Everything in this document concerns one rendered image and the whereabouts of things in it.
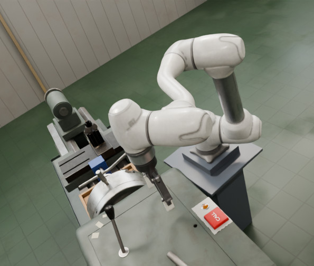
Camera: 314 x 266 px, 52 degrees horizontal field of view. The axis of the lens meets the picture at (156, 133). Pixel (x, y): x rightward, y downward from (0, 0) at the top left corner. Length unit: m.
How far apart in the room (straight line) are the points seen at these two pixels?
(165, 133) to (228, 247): 0.42
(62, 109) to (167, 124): 1.56
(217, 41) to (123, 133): 0.60
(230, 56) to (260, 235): 1.56
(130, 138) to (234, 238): 0.46
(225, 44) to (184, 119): 0.54
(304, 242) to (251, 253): 1.49
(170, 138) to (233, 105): 0.77
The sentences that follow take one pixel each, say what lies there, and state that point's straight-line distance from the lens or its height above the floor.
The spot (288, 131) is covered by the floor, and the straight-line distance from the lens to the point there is 3.25.
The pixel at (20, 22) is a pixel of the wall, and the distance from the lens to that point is 4.93.
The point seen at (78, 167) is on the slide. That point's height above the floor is 0.97.
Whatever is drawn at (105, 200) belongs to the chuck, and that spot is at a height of 1.23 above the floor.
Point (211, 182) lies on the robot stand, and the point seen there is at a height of 0.75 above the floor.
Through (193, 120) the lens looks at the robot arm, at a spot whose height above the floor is 1.66.
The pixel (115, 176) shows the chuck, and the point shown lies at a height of 1.23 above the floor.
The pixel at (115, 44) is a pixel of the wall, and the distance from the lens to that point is 5.54.
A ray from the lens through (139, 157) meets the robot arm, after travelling 0.99.
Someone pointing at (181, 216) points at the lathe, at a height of 1.25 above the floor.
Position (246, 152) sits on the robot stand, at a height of 0.75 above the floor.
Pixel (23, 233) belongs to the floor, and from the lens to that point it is 3.39.
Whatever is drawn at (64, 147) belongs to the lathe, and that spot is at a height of 0.86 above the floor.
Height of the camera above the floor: 2.19
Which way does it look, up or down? 38 degrees down
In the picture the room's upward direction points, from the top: 21 degrees counter-clockwise
